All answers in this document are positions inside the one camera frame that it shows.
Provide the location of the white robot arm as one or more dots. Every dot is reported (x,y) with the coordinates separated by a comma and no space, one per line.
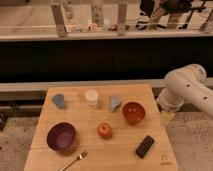
(186,84)

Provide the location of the red apple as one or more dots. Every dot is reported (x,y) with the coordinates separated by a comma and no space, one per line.
(104,130)

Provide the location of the grey blue small object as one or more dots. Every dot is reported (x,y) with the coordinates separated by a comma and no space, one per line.
(115,102)

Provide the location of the red bowl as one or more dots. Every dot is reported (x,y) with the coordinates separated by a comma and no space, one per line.
(133,112)

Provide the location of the grey railing post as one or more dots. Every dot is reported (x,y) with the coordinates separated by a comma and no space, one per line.
(97,12)
(59,20)
(121,23)

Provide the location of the silver metal fork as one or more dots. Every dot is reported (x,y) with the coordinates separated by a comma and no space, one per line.
(81,156)

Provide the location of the purple bowl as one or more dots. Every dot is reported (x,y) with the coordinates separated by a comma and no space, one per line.
(61,136)

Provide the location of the grey railing post left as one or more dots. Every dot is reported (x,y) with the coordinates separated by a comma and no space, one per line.
(59,20)

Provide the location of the grey railing post right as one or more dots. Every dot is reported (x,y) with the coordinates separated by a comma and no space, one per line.
(121,23)

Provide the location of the black office chair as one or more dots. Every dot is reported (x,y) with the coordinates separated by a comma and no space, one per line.
(146,7)

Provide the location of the person in beige trousers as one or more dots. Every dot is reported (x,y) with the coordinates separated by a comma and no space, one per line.
(174,8)

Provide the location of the grey railing post middle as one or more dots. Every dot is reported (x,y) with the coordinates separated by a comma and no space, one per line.
(97,12)

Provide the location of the white cup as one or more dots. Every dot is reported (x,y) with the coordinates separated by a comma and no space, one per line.
(91,97)

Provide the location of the blue cup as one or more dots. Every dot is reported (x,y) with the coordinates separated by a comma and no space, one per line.
(58,100)

